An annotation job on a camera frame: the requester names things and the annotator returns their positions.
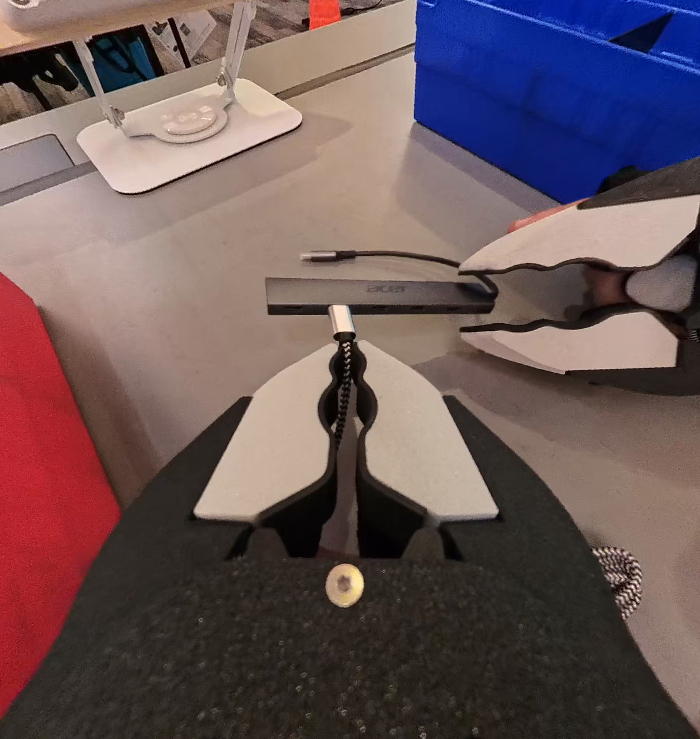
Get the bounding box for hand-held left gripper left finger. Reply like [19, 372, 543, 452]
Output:
[193, 342, 344, 560]

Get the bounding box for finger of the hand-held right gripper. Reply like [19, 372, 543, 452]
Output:
[459, 193, 700, 308]
[459, 308, 684, 376]

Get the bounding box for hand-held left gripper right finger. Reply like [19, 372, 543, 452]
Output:
[353, 341, 499, 560]

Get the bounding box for blue plastic bin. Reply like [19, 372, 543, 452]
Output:
[414, 0, 700, 204]

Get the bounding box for striped braided cable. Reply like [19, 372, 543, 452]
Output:
[327, 305, 643, 621]

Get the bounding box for dark grey usb hub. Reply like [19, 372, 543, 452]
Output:
[266, 248, 499, 316]

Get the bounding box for red plastic bin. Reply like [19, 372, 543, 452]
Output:
[0, 254, 122, 734]

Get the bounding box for person's right hand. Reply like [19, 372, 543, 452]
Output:
[509, 199, 588, 233]

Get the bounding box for black divider of blue bin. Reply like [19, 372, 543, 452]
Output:
[609, 12, 674, 54]

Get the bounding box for white tablet stand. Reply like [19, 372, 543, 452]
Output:
[75, 0, 303, 194]

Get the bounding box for white printed sign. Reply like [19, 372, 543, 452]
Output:
[151, 12, 215, 65]

